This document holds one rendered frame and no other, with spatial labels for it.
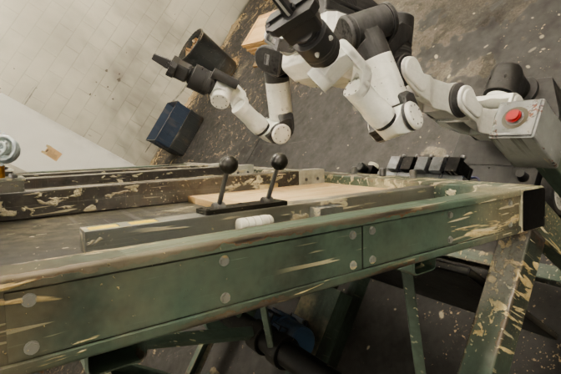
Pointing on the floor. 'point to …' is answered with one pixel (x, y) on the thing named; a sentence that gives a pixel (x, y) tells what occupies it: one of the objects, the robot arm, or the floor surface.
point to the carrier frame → (473, 303)
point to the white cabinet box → (50, 142)
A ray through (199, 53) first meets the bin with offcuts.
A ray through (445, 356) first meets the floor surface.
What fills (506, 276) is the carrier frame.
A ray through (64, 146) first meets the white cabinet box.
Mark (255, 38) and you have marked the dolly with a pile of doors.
